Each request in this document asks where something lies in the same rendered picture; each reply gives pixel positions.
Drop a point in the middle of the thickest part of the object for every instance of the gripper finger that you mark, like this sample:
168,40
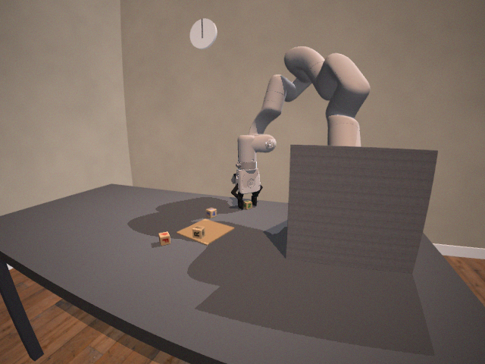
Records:
255,195
239,196

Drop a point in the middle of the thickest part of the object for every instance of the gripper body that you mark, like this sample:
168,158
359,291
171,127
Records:
248,180

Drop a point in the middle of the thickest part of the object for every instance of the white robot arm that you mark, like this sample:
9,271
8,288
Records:
344,100

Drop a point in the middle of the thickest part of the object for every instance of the orange flat mat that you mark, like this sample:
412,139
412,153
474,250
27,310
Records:
213,231

